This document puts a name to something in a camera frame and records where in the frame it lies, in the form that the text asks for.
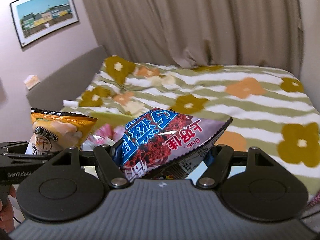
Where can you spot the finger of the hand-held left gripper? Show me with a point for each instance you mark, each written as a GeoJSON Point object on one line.
{"type": "Point", "coordinates": [27, 157]}
{"type": "Point", "coordinates": [15, 146]}

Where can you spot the striped flower blanket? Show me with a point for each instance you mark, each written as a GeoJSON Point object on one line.
{"type": "Point", "coordinates": [225, 110]}

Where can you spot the purple Oishi snack bag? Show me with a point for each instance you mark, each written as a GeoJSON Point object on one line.
{"type": "Point", "coordinates": [160, 140]}

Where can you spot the person's left hand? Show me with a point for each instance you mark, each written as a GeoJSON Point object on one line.
{"type": "Point", "coordinates": [6, 215]}

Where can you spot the yellow snack bag with figure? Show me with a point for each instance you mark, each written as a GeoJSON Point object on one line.
{"type": "Point", "coordinates": [57, 130]}

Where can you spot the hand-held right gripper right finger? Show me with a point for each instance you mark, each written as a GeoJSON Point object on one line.
{"type": "Point", "coordinates": [220, 160]}

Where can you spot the pink white snack bag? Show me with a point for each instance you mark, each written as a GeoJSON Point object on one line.
{"type": "Point", "coordinates": [105, 137]}

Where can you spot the grey headboard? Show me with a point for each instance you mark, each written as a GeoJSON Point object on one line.
{"type": "Point", "coordinates": [67, 80]}

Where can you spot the beige curtain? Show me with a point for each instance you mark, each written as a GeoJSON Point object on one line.
{"type": "Point", "coordinates": [190, 20]}

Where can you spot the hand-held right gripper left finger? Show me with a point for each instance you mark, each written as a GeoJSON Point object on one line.
{"type": "Point", "coordinates": [107, 160]}

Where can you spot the small white orange box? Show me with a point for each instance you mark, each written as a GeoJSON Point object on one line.
{"type": "Point", "coordinates": [32, 82]}

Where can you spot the framed wall picture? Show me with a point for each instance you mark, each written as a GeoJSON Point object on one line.
{"type": "Point", "coordinates": [43, 15]}

